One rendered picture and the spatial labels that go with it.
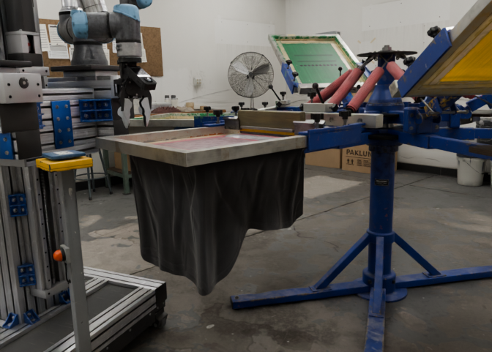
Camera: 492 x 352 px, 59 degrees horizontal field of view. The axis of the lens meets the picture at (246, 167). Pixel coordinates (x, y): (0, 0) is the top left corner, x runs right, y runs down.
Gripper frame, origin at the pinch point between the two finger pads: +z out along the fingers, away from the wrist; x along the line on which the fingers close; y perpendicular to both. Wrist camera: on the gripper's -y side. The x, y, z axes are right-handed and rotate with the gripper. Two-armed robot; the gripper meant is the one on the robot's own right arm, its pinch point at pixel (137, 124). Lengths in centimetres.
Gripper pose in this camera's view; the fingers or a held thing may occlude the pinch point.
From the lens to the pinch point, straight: 139.0
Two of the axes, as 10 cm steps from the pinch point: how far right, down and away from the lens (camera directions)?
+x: -7.5, 1.4, -6.5
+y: -6.6, -1.2, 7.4
